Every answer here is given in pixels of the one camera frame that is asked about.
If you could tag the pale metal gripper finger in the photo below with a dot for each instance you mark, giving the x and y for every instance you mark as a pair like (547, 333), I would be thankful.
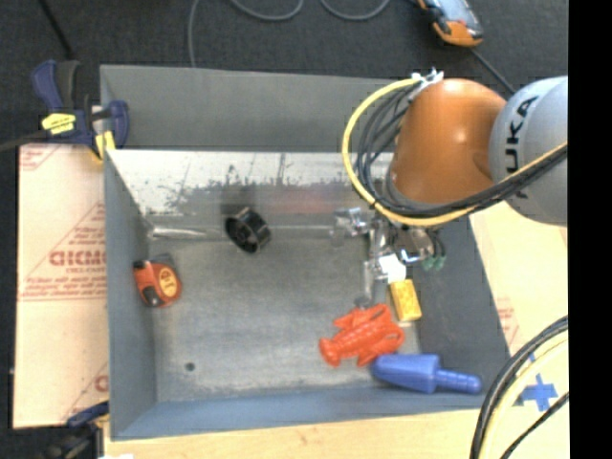
(353, 222)
(369, 280)

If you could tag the yellow block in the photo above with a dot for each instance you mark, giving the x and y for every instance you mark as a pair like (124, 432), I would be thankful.
(405, 300)

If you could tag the red toy lobster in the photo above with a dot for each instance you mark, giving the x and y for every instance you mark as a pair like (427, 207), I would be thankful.
(363, 335)

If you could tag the blue toy carrot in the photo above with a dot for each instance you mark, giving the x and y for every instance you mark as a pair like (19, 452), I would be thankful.
(411, 373)

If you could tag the black ribbed wheel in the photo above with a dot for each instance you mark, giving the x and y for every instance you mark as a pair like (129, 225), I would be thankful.
(248, 230)

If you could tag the grey metal bin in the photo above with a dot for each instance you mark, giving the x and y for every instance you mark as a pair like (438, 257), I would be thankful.
(248, 323)

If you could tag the orange tape measure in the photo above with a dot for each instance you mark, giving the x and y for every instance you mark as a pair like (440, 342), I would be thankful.
(160, 282)

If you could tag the brown cardboard board, red print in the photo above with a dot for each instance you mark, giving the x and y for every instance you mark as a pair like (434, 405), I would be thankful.
(57, 333)

